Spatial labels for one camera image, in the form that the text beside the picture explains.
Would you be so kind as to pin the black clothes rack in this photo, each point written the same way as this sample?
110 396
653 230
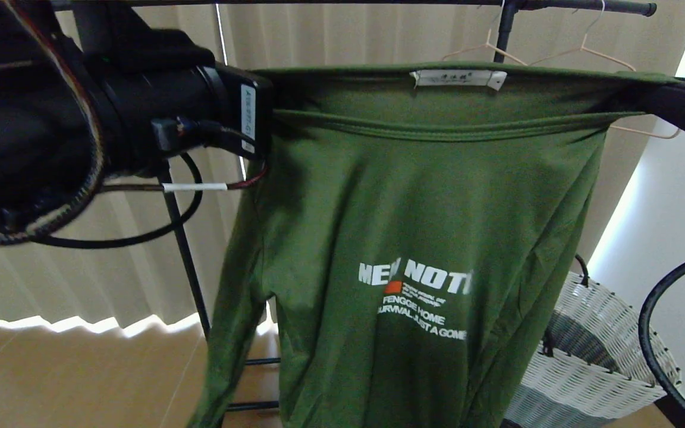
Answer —
187 261

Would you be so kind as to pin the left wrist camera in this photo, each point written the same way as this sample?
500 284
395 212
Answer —
152 47

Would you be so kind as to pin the white laundry basket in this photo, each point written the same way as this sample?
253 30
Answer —
592 368

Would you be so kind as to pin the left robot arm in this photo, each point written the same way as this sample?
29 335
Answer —
21 137

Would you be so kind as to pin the green long-sleeved shirt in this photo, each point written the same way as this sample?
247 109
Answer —
408 208

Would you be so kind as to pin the beige curtain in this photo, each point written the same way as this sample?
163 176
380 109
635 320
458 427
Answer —
348 35

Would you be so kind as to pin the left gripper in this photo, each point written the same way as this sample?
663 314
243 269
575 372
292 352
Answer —
158 101

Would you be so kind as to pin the pink clothes hanger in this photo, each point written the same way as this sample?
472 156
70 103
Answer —
610 59
467 51

